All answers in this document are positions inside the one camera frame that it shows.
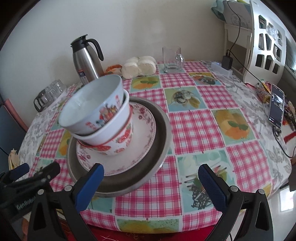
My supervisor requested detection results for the steel round tray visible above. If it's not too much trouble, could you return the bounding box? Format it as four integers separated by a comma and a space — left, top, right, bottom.
66, 97, 172, 197

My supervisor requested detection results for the strawberry bowl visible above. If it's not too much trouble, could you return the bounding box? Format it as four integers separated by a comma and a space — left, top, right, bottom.
77, 104, 133, 156

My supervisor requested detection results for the small white bowl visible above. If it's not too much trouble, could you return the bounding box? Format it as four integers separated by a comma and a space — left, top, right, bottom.
71, 89, 131, 146

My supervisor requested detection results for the floral round plate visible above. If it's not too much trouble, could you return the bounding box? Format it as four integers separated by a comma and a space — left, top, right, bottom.
76, 102, 156, 176

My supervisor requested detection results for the light blue bowl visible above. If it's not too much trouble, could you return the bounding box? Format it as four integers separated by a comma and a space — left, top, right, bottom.
58, 74, 124, 136

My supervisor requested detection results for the glass cups rack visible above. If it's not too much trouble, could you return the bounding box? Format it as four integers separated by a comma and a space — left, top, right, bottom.
33, 79, 67, 113

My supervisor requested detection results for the smartphone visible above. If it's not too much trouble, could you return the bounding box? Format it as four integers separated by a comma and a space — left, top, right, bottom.
268, 84, 285, 128

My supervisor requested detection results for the colourful candy tube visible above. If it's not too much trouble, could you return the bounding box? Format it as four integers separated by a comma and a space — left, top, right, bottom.
255, 83, 270, 103

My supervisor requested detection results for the orange snack packet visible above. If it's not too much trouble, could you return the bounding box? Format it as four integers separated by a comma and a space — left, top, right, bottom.
105, 64, 122, 75

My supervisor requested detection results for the steel thermos jug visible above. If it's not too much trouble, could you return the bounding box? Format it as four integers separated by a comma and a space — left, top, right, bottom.
71, 35, 104, 85

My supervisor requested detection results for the white buns bag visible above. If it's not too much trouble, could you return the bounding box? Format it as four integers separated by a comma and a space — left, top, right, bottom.
121, 56, 157, 79

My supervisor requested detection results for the white power strip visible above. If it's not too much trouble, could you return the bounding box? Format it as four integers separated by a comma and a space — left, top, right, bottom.
211, 62, 233, 77

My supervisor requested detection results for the black charger adapter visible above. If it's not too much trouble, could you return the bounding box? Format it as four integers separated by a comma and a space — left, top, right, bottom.
222, 50, 233, 70

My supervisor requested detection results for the glass mug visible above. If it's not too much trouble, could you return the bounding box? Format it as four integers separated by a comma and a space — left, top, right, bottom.
162, 46, 185, 73

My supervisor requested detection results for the white lattice shelf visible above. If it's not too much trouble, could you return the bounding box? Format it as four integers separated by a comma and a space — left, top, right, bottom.
223, 1, 287, 86

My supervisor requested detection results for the black charger cable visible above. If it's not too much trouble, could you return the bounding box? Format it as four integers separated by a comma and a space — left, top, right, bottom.
225, 0, 295, 159

